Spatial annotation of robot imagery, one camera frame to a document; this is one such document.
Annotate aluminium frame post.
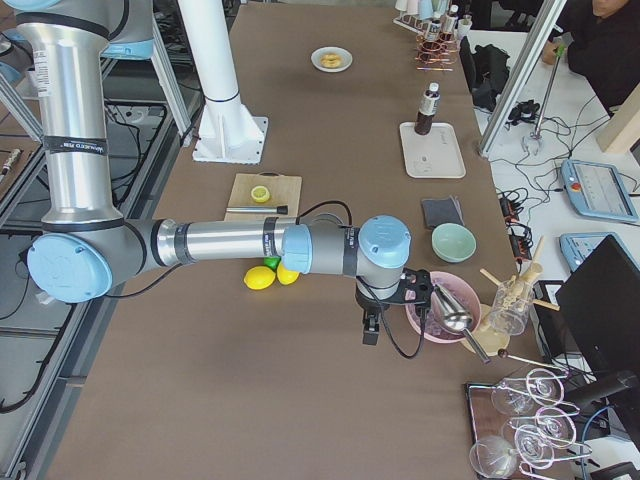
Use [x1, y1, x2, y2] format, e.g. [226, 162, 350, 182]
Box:
[478, 0, 566, 158]

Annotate green lime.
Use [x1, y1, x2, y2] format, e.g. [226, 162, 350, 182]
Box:
[263, 257, 281, 270]

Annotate half lemon slice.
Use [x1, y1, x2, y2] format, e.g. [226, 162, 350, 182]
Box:
[250, 185, 271, 204]

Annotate wine glass rack tray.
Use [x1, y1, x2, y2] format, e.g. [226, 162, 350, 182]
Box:
[465, 367, 592, 479]

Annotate cream rabbit tray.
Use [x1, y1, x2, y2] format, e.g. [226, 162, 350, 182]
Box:
[399, 122, 466, 179]

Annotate glazed twisted donut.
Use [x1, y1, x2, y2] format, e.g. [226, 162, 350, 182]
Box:
[320, 52, 342, 69]

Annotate blue teach pendant far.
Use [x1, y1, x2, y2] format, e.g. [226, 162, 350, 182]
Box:
[560, 159, 639, 223]

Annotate blue teach pendant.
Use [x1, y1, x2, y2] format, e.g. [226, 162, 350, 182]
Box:
[559, 232, 620, 272]
[560, 159, 639, 223]

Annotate wooden cutting board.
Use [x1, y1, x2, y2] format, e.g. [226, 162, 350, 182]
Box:
[227, 173, 302, 217]

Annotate round wooden stand base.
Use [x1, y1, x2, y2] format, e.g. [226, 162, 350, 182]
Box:
[473, 321, 510, 357]

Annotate yellow lemon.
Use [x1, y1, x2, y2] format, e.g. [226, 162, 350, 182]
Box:
[243, 265, 276, 290]
[276, 262, 300, 285]

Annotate copper wire bottle rack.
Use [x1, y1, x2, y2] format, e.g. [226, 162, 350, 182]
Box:
[415, 32, 458, 72]

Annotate mint green bowl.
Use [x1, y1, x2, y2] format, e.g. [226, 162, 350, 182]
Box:
[431, 223, 477, 263]

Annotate steel cylindrical muddler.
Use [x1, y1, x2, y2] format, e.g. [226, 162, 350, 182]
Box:
[226, 205, 289, 215]

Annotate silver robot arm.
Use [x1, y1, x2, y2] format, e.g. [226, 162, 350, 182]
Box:
[13, 1, 418, 345]

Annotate grey folded cloth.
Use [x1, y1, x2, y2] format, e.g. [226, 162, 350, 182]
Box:
[421, 196, 465, 229]

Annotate steel ice scoop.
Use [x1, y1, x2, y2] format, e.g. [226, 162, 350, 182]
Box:
[433, 285, 490, 364]

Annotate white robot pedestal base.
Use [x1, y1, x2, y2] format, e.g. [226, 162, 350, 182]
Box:
[179, 0, 268, 165]

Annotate blue teach pendant near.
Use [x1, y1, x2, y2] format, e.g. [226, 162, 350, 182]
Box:
[559, 232, 620, 272]

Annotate clear glass pitcher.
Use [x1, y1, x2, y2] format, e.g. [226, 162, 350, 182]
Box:
[488, 278, 533, 336]

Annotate tea bottle in rack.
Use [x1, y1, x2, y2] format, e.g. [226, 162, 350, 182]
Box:
[441, 4, 458, 41]
[425, 18, 441, 43]

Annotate white round plate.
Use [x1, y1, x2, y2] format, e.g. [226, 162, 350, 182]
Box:
[310, 46, 353, 73]

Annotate dark tea bottle on tray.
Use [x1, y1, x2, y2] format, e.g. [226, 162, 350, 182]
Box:
[414, 82, 440, 135]

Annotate black monitor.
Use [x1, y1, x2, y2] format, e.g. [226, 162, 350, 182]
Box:
[557, 235, 639, 373]

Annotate yellow lemon far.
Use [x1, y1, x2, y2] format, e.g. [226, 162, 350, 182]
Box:
[276, 262, 300, 285]

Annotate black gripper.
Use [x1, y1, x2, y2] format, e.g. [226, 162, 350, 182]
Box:
[355, 279, 385, 345]

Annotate yellow lemon near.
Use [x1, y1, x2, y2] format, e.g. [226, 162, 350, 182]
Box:
[243, 265, 276, 290]

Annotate seated person in black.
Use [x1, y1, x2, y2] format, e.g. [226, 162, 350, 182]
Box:
[556, 1, 639, 110]

